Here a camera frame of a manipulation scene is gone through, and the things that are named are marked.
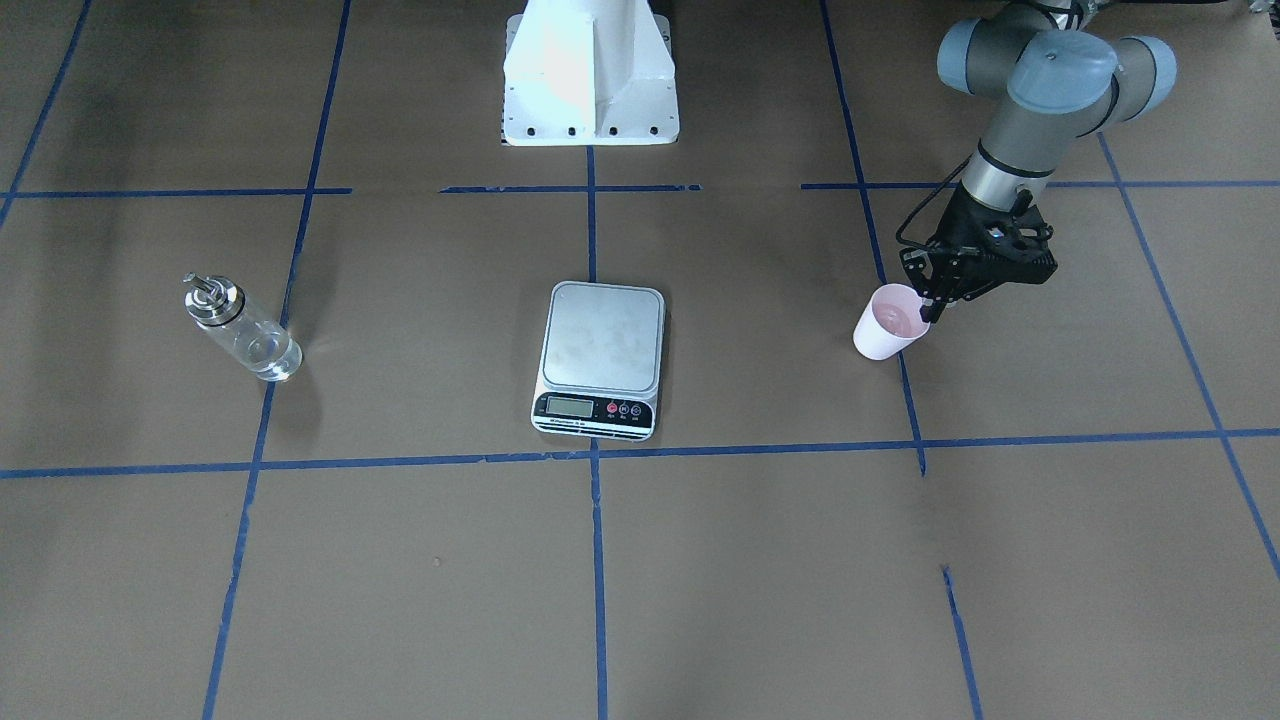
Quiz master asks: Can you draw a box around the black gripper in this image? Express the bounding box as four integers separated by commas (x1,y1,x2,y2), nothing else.
899,187,1059,324

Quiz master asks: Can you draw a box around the clear glass sauce bottle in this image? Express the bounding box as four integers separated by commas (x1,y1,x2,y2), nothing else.
183,273,305,382

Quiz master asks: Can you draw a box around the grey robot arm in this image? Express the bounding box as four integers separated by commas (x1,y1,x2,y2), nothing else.
896,1,1178,323

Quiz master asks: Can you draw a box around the digital kitchen scale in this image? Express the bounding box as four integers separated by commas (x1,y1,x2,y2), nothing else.
530,281,666,442

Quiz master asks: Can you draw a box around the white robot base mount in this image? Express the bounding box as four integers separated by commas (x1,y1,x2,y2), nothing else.
500,1,681,147

